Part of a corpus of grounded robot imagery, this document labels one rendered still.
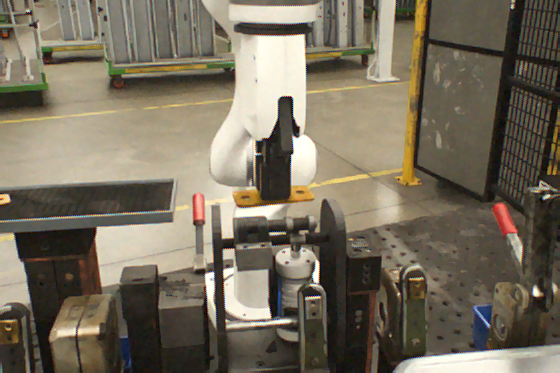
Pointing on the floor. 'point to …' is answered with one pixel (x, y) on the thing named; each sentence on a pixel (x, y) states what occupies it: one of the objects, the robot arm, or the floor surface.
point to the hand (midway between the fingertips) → (272, 175)
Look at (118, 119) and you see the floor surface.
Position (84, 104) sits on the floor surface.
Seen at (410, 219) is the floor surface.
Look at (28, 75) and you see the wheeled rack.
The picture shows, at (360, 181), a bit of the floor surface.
